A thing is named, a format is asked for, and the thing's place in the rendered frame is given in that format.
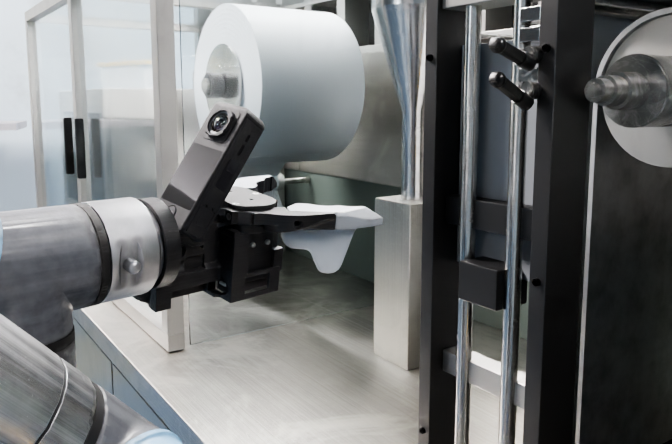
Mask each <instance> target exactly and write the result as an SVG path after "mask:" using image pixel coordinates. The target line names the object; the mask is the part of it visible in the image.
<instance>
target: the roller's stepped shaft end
mask: <svg viewBox="0 0 672 444"><path fill-rule="evenodd" d="M584 94H585V97H586V98H587V100H588V101H590V102H593V103H595V104H597V105H599V106H604V107H606V108H608V109H611V110H633V109H637V108H639V107H641V106H642V105H644V104H645V102H646V101H647V99H648V97H649V94H650V85H649V82H648V80H647V79H646V77H645V76H643V75H642V74H640V73H636V72H611V73H609V74H607V75H602V76H599V77H597V78H594V79H591V80H589V81H588V82H587V84H586V86H585V88H584Z"/></svg>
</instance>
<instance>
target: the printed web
mask: <svg viewBox="0 0 672 444"><path fill-rule="evenodd" d="M671 14H672V7H669V8H664V9H660V10H657V11H654V12H651V13H649V14H647V15H645V16H643V17H641V18H639V19H638V20H636V21H635V22H633V23H632V24H630V25H629V26H628V27H627V28H625V29H624V30H623V31H622V32H621V33H620V34H619V35H618V36H617V38H616V39H615V40H614V41H613V42H612V44H611V45H610V47H609V48H608V50H607V51H606V53H605V55H604V57H603V59H602V61H601V63H600V66H599V69H598V72H597V75H596V78H597V77H599V76H602V75H605V73H606V70H607V68H608V65H609V63H610V61H611V59H612V57H613V55H614V54H615V52H616V50H617V49H618V48H619V46H620V45H621V44H622V43H623V41H624V40H625V39H626V38H627V37H628V36H629V35H630V34H632V33H633V32H634V31H635V30H637V29H638V28H639V27H641V26H642V25H644V24H646V23H648V22H650V21H652V20H654V19H656V18H659V17H662V16H666V15H671ZM671 439H672V168H670V167H659V166H654V165H650V164H647V163H645V162H642V161H640V160H638V159H636V158H635V157H633V156H632V155H630V154H629V153H628V152H626V151H625V150H624V149H623V148H622V147H621V146H620V145H619V144H618V142H617V141H616V140H615V138H614V137H613V135H612V134H611V132H610V130H609V128H608V125H607V123H606V120H605V117H604V112H603V106H599V105H597V104H595V103H593V116H592V135H591V154H590V172H589V191H588V210H587V228H586V247H585V266H584V284H583V303H582V322H581V340H580V359H579V378H578V396H577V415H576V434H575V444H663V443H665V442H667V441H669V440H671Z"/></svg>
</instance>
